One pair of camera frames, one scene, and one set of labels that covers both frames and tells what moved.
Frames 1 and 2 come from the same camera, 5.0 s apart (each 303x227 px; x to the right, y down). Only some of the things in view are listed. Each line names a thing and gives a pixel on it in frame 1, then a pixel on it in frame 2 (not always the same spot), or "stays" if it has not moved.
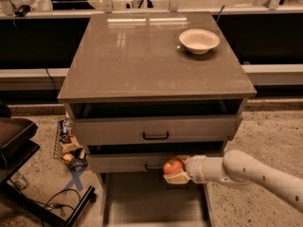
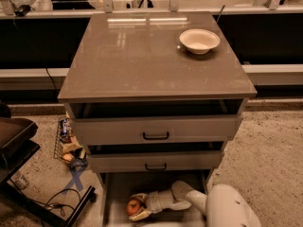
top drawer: [157, 130] stays
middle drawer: [137, 163] stays
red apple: [172, 165] → [133, 206]
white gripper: [194, 169] → [156, 201]
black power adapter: [22, 10] stays
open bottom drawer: [147, 200] stays
